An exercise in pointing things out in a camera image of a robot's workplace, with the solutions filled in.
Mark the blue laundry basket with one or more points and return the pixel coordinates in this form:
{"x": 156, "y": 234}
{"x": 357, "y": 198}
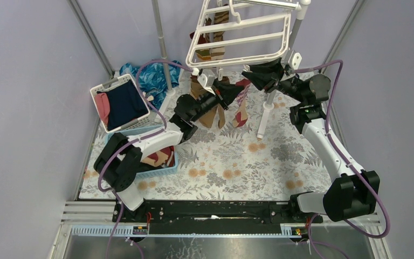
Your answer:
{"x": 157, "y": 171}

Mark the silver drying rack stand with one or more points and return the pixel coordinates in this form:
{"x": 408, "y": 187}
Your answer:
{"x": 283, "y": 62}

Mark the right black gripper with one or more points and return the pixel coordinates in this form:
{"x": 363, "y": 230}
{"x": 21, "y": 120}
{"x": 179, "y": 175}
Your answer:
{"x": 266, "y": 75}

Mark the pile of socks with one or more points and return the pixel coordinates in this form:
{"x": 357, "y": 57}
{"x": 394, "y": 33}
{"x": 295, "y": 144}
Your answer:
{"x": 162, "y": 158}

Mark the white sock hanger frame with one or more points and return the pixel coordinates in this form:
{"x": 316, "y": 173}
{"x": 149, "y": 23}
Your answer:
{"x": 247, "y": 49}

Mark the blue patterned cloth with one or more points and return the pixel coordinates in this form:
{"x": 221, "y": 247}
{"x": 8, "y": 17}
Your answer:
{"x": 152, "y": 80}

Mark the red striped sock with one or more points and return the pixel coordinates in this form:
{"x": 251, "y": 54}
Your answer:
{"x": 241, "y": 115}

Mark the tan ribbed sock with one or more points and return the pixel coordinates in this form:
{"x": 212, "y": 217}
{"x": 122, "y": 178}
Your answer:
{"x": 196, "y": 90}

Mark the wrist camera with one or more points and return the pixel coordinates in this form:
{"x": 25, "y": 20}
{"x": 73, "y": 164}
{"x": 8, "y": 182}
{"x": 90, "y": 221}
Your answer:
{"x": 206, "y": 79}
{"x": 294, "y": 60}

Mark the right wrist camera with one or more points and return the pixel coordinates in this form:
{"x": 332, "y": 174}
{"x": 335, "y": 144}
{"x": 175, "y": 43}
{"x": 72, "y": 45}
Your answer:
{"x": 294, "y": 60}

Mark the pink cloth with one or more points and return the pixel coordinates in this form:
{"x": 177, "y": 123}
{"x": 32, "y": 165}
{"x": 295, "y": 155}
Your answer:
{"x": 103, "y": 107}

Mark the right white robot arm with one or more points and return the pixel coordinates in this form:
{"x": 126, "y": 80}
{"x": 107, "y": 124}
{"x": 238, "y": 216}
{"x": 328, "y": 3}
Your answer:
{"x": 353, "y": 191}

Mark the white laundry basket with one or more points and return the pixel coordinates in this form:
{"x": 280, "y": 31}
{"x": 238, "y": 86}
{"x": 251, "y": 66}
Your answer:
{"x": 111, "y": 84}

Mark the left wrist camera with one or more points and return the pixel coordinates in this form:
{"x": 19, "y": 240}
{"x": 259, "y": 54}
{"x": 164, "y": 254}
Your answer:
{"x": 206, "y": 79}

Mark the dark navy cloth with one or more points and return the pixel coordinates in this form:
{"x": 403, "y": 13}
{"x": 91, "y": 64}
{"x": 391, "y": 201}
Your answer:
{"x": 126, "y": 105}

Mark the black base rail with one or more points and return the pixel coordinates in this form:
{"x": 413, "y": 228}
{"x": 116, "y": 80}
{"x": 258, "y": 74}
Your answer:
{"x": 185, "y": 217}

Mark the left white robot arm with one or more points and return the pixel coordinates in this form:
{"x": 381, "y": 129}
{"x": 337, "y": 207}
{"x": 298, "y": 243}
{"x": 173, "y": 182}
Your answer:
{"x": 120, "y": 159}

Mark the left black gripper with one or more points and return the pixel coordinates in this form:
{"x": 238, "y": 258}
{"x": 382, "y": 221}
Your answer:
{"x": 220, "y": 96}

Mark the brown patterned hanging sock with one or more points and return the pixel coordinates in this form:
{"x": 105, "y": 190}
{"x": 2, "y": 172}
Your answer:
{"x": 217, "y": 53}

